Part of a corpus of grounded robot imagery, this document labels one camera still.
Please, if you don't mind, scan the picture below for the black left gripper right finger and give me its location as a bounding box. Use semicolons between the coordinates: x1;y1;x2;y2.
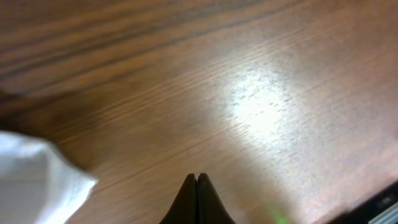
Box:
197;173;236;224

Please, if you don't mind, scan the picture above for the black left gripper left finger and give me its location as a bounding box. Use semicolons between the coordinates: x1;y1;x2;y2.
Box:
160;174;197;224

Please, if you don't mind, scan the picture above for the white printed t-shirt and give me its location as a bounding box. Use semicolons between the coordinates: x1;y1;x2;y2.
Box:
1;131;98;224

